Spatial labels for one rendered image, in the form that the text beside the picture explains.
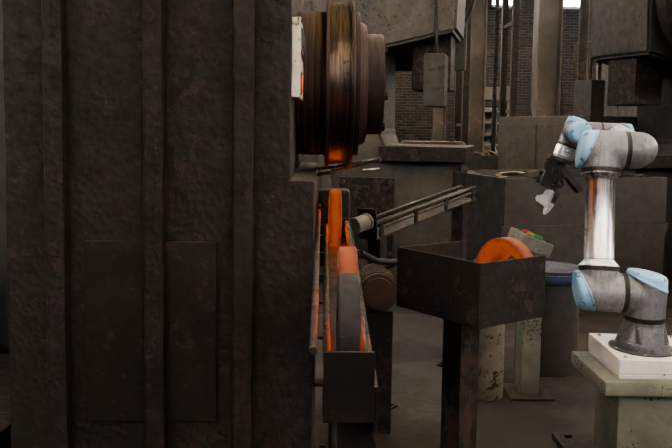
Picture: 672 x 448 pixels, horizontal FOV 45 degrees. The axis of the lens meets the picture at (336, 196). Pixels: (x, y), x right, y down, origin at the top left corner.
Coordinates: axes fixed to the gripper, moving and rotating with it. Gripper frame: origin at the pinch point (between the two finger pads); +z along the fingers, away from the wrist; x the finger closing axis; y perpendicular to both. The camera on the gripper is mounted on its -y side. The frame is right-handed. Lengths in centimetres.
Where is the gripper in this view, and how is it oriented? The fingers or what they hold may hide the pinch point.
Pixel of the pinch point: (547, 212)
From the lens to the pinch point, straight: 306.3
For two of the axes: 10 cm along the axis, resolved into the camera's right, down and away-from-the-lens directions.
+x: 0.3, 1.0, -9.9
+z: -3.5, 9.3, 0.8
